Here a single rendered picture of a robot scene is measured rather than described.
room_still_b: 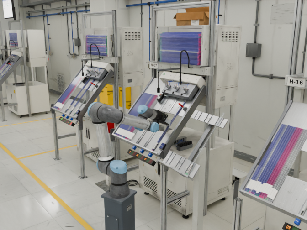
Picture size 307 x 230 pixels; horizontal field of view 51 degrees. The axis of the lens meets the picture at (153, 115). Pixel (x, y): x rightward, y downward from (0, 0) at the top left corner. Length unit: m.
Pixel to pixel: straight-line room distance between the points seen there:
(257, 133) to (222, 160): 1.23
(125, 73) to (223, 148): 1.57
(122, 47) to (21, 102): 3.46
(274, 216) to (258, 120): 2.05
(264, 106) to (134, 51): 1.74
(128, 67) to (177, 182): 1.66
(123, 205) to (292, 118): 1.25
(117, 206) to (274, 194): 1.03
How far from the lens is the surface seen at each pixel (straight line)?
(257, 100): 4.23
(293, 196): 1.98
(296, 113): 2.27
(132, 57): 4.01
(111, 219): 2.39
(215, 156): 3.08
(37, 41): 6.92
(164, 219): 2.79
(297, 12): 2.33
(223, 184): 3.31
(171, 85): 2.91
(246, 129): 4.40
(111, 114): 2.10
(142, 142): 2.76
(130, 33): 3.99
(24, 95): 6.91
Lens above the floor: 1.65
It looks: 14 degrees down
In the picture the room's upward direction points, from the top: straight up
